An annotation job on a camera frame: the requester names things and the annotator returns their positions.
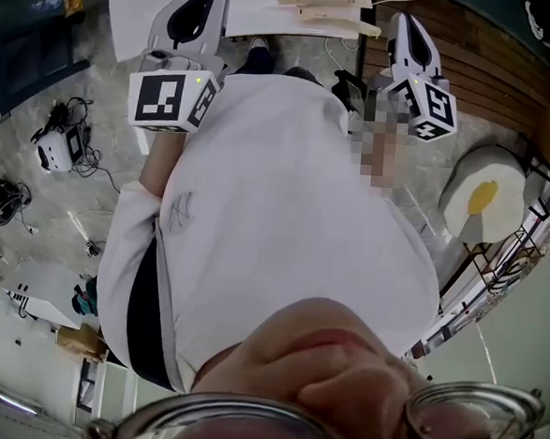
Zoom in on brown cardboard box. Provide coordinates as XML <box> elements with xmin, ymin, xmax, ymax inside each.
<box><xmin>52</xmin><ymin>322</ymin><xmax>109</xmax><ymax>367</ymax></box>

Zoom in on black shoulder strap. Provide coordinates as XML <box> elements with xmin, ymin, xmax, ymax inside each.
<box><xmin>121</xmin><ymin>236</ymin><xmax>184</xmax><ymax>390</ymax></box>

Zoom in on black cable tangle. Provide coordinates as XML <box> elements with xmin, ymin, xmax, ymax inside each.
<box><xmin>41</xmin><ymin>94</ymin><xmax>127</xmax><ymax>194</ymax></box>

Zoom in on wooden spatula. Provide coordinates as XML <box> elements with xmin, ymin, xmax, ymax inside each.
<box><xmin>294</xmin><ymin>5</ymin><xmax>384</xmax><ymax>39</ymax></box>

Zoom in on white device with black screen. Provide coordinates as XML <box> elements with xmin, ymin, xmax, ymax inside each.
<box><xmin>27</xmin><ymin>121</ymin><xmax>84</xmax><ymax>176</ymax></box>

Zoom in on dark cabinet with white top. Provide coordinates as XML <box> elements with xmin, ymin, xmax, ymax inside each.
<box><xmin>0</xmin><ymin>4</ymin><xmax>96</xmax><ymax>143</ymax></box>

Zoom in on person's left forearm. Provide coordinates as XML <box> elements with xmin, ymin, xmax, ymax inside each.
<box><xmin>137</xmin><ymin>126</ymin><xmax>191</xmax><ymax>202</ymax></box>

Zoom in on person's white t-shirt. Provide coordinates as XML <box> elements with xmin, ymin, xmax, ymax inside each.
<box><xmin>89</xmin><ymin>61</ymin><xmax>456</xmax><ymax>412</ymax></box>

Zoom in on white washbasin counter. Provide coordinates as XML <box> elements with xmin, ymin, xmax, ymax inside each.
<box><xmin>100</xmin><ymin>0</ymin><xmax>366</xmax><ymax>80</ymax></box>

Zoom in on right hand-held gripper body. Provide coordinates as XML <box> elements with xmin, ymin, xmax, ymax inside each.
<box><xmin>374</xmin><ymin>65</ymin><xmax>462</xmax><ymax>147</ymax></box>

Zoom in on fried egg cushion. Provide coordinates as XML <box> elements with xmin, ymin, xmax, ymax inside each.
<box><xmin>435</xmin><ymin>140</ymin><xmax>530</xmax><ymax>249</ymax></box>

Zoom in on white panel with black marks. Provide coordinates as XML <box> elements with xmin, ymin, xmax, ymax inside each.
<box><xmin>0</xmin><ymin>258</ymin><xmax>88</xmax><ymax>331</ymax></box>

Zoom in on person's dark trousers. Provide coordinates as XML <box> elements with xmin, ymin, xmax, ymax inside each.
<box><xmin>235</xmin><ymin>45</ymin><xmax>326</xmax><ymax>90</ymax></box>

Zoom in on black waist device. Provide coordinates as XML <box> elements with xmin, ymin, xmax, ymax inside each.
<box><xmin>332</xmin><ymin>69</ymin><xmax>369</xmax><ymax>113</ymax></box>

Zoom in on person's face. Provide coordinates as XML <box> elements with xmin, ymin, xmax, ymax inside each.
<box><xmin>186</xmin><ymin>287</ymin><xmax>523</xmax><ymax>439</ymax></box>

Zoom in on black cable bundle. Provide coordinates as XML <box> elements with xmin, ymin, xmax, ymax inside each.
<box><xmin>0</xmin><ymin>178</ymin><xmax>35</xmax><ymax>228</ymax></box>

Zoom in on wooden slatted platform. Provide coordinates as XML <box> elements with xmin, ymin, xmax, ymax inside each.
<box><xmin>355</xmin><ymin>0</ymin><xmax>550</xmax><ymax>154</ymax></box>

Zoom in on teal head strap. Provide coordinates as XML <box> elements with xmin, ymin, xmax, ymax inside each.
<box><xmin>70</xmin><ymin>284</ymin><xmax>91</xmax><ymax>315</ymax></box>

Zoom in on person's right forearm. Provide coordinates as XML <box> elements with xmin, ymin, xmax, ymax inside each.
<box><xmin>355</xmin><ymin>125</ymin><xmax>408</xmax><ymax>200</ymax></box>

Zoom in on black wire rack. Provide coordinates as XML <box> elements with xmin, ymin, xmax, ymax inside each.
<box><xmin>457</xmin><ymin>205</ymin><xmax>550</xmax><ymax>300</ymax></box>

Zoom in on round metal eyeglasses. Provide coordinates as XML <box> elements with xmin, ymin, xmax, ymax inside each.
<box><xmin>82</xmin><ymin>355</ymin><xmax>550</xmax><ymax>439</ymax></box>

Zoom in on clear plastic bottle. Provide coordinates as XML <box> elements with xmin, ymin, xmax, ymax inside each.
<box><xmin>28</xmin><ymin>0</ymin><xmax>64</xmax><ymax>15</ymax></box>

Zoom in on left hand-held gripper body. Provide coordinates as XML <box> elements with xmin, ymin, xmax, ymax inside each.
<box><xmin>124</xmin><ymin>45</ymin><xmax>230</xmax><ymax>138</ymax></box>

